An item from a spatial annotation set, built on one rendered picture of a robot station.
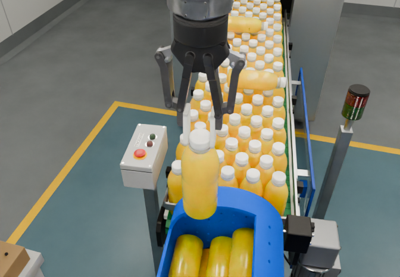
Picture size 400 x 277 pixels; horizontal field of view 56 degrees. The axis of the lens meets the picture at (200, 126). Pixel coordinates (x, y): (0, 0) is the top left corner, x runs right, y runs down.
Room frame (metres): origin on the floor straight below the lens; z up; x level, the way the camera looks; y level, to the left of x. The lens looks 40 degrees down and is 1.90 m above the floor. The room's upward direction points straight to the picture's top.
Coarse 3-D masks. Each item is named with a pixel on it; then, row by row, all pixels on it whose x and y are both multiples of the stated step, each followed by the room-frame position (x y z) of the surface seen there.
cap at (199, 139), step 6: (192, 132) 0.50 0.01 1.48; (198, 132) 0.50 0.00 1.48; (204, 132) 0.50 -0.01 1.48; (192, 138) 0.48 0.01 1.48; (198, 138) 0.48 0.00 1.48; (204, 138) 0.48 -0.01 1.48; (192, 144) 0.47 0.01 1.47; (198, 144) 0.47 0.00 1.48; (204, 144) 0.47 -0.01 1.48; (198, 150) 0.47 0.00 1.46
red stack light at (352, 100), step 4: (348, 92) 0.96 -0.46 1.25; (348, 96) 0.95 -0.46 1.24; (352, 96) 0.94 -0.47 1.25; (356, 96) 0.94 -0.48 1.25; (368, 96) 0.94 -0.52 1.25; (348, 100) 0.95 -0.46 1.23; (352, 100) 0.94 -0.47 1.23; (356, 100) 0.93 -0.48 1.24; (360, 100) 0.93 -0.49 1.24; (364, 100) 0.93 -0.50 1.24; (348, 104) 0.95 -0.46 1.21; (352, 104) 0.94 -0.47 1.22; (356, 104) 0.93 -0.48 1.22; (360, 104) 0.93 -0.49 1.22; (364, 104) 0.93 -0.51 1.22
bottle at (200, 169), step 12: (192, 156) 0.47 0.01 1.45; (204, 156) 0.47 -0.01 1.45; (216, 156) 0.48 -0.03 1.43; (192, 168) 0.46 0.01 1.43; (204, 168) 0.46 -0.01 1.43; (216, 168) 0.47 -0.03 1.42; (192, 180) 0.46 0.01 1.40; (204, 180) 0.46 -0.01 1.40; (216, 180) 0.48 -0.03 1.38; (192, 192) 0.46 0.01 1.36; (204, 192) 0.46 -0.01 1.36; (216, 192) 0.48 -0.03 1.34; (192, 204) 0.47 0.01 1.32; (204, 204) 0.46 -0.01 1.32; (216, 204) 0.49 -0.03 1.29; (192, 216) 0.47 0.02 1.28; (204, 216) 0.47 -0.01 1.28
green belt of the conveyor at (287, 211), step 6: (282, 24) 2.22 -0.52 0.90; (282, 30) 2.14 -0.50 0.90; (282, 42) 1.98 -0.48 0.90; (288, 150) 1.07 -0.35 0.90; (288, 156) 1.04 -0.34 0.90; (288, 162) 1.00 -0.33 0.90; (288, 168) 0.97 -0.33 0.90; (288, 174) 0.94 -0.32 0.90; (288, 180) 0.91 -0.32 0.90; (288, 186) 0.88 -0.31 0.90; (288, 198) 0.83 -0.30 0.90; (288, 204) 0.80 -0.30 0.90; (288, 210) 0.78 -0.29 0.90; (168, 216) 0.75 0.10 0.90; (168, 222) 0.73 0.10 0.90; (168, 228) 0.72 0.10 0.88
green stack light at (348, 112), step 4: (344, 104) 0.96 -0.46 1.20; (344, 108) 0.96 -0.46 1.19; (348, 108) 0.94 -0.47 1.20; (352, 108) 0.93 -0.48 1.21; (356, 108) 0.93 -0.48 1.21; (360, 108) 0.93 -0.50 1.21; (364, 108) 0.94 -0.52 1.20; (344, 112) 0.95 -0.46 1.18; (348, 112) 0.94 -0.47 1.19; (352, 112) 0.93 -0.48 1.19; (356, 112) 0.93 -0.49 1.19; (360, 112) 0.93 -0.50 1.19; (344, 116) 0.95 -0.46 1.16; (348, 116) 0.94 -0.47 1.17; (352, 116) 0.93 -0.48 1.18; (356, 116) 0.93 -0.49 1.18; (360, 116) 0.94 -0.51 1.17
